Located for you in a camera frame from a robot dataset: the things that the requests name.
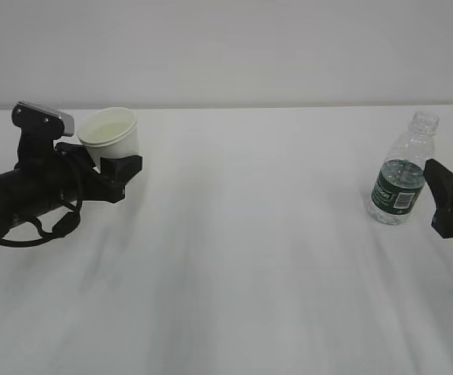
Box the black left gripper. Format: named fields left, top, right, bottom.
left=15, top=132, right=143, bottom=213

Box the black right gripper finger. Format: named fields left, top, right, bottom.
left=423, top=159, right=453, bottom=238

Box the white paper cup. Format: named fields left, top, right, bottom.
left=77, top=107, right=140, bottom=170

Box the clear water bottle green label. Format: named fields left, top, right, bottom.
left=368, top=111, right=440, bottom=225

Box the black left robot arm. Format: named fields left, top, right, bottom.
left=0, top=142, right=143, bottom=248

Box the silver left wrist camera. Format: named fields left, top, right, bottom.
left=12, top=102, right=75, bottom=140

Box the black left camera cable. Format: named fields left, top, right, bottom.
left=0, top=158, right=85, bottom=248

